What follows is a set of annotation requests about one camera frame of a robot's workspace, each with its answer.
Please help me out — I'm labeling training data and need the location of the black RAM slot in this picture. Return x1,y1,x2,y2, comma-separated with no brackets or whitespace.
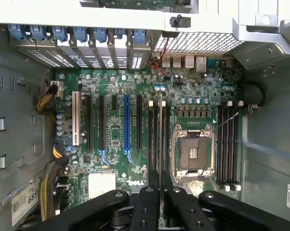
228,105,234,185
165,105,172,173
153,102,159,171
217,105,224,185
223,101,229,192
162,100,166,170
233,100,241,192
148,100,153,171

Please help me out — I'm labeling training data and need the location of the silver chipset heatsink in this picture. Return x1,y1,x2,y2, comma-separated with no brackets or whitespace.
88,169,117,201

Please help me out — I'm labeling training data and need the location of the silver CPU socket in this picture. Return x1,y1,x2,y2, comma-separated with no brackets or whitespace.
171,123,217,183

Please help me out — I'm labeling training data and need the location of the green Dell motherboard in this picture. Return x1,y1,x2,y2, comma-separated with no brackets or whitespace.
53,55,244,218

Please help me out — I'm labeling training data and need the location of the long black expansion slot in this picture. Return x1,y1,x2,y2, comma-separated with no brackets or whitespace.
85,92,94,150
99,94,105,150
136,94,143,150

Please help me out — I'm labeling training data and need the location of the blue expansion slot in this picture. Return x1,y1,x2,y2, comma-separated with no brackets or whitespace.
123,93,132,150

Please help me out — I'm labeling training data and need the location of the thin metal locking lever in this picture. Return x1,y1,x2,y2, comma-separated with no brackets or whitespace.
212,111,240,132

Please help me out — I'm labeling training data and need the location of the grey metal PC case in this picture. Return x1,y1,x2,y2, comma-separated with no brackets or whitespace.
0,0,290,231

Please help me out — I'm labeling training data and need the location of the white PCI expansion slot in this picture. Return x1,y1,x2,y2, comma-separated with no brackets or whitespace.
72,90,81,147

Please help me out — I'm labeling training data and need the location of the white service tag label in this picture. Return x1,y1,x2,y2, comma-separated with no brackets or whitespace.
11,176,44,227

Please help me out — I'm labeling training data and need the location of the white power connector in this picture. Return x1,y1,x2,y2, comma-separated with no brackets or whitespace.
49,80,64,99

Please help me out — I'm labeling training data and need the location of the metal expansion slot cover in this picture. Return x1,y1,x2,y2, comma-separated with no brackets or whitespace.
15,44,75,68
57,44,91,69
76,45,107,70
107,41,132,70
126,40,152,71
94,45,120,70

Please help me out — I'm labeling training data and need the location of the silver ethernet port block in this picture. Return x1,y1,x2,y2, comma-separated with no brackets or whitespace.
195,55,207,73
184,55,195,69

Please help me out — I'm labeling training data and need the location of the thick yellow black wire bundle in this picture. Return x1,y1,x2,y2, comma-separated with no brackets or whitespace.
38,160,70,222

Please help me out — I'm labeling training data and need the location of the purple yellow wire bundle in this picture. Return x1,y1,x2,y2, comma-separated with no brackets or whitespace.
52,142,70,165

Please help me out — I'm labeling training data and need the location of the thin red black wire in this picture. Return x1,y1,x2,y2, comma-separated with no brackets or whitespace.
149,36,171,76

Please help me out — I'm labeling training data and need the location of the black looped cable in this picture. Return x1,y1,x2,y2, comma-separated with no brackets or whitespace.
240,80,268,109

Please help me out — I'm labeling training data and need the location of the yellow black power wire bundle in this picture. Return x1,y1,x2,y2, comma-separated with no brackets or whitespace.
36,84,59,116

